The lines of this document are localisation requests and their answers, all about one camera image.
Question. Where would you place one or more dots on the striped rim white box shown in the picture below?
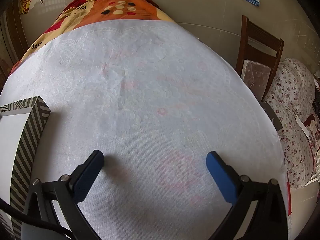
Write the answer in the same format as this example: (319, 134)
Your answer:
(32, 130)

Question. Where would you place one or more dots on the white embossed tablecloth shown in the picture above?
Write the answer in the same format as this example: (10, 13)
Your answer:
(150, 92)

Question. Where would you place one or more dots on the brown wooden chair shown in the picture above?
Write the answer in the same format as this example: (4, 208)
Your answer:
(252, 35)

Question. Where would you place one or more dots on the floral print bedding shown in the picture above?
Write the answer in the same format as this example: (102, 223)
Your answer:
(292, 85)

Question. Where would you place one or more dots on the wooden door panel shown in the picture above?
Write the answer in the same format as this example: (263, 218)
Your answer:
(12, 35)

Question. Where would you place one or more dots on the red floral cloth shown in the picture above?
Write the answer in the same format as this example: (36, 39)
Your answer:
(312, 127)

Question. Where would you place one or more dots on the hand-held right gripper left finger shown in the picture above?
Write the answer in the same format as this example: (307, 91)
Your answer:
(87, 177)

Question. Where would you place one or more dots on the orange printed blanket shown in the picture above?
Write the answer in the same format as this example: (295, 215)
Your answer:
(105, 7)

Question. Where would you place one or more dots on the cartoon wall sticker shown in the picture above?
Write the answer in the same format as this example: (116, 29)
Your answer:
(27, 1)

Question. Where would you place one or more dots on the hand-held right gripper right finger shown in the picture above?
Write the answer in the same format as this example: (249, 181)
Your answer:
(221, 177)

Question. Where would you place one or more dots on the pink chair cushion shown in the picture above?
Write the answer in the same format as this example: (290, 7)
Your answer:
(257, 75)

